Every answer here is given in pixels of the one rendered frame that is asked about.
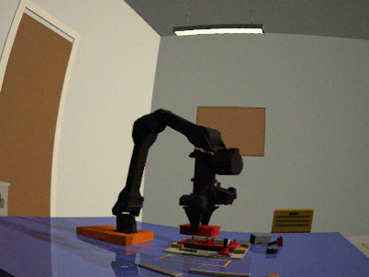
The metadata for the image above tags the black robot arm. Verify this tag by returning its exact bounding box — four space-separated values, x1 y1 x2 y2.
112 108 244 234

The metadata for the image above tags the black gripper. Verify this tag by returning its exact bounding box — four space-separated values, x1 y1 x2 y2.
179 174 222 232

